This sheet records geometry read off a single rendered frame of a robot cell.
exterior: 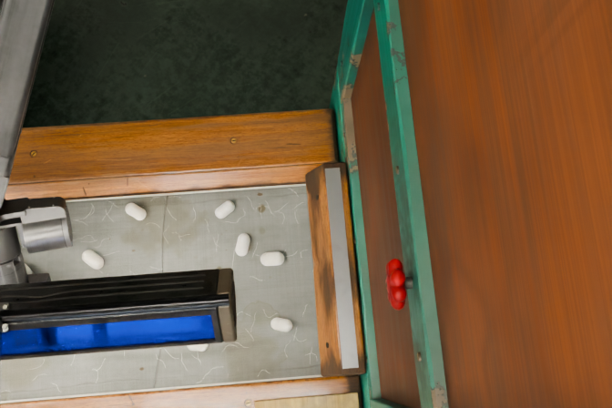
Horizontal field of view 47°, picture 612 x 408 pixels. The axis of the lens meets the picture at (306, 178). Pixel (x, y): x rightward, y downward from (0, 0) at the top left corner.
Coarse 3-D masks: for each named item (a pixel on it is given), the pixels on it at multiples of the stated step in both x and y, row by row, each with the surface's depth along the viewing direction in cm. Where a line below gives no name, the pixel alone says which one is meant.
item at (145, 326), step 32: (0, 288) 76; (32, 288) 75; (64, 288) 75; (96, 288) 74; (128, 288) 74; (160, 288) 74; (192, 288) 73; (224, 288) 73; (32, 320) 70; (64, 320) 71; (96, 320) 71; (128, 320) 72; (160, 320) 72; (192, 320) 73; (224, 320) 73; (32, 352) 74; (64, 352) 74; (96, 352) 76
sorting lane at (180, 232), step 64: (192, 192) 112; (256, 192) 113; (64, 256) 109; (128, 256) 109; (192, 256) 110; (256, 256) 110; (256, 320) 107; (64, 384) 104; (128, 384) 104; (192, 384) 105
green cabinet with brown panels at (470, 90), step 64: (384, 0) 63; (448, 0) 47; (512, 0) 35; (576, 0) 28; (384, 64) 65; (448, 64) 48; (512, 64) 36; (576, 64) 28; (384, 128) 75; (448, 128) 49; (512, 128) 36; (576, 128) 29; (384, 192) 78; (448, 192) 50; (512, 192) 37; (576, 192) 29; (384, 256) 81; (448, 256) 51; (512, 256) 37; (576, 256) 29; (384, 320) 85; (448, 320) 52; (512, 320) 38; (576, 320) 30; (384, 384) 88; (448, 384) 54; (512, 384) 39; (576, 384) 30
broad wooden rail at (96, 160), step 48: (48, 144) 111; (96, 144) 111; (144, 144) 111; (192, 144) 112; (240, 144) 112; (288, 144) 112; (336, 144) 113; (48, 192) 110; (96, 192) 111; (144, 192) 112
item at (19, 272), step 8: (16, 256) 96; (0, 264) 95; (8, 264) 95; (16, 264) 96; (24, 264) 98; (0, 272) 95; (8, 272) 95; (16, 272) 96; (24, 272) 98; (0, 280) 95; (8, 280) 96; (16, 280) 97; (24, 280) 98; (32, 280) 100; (40, 280) 100; (48, 280) 101
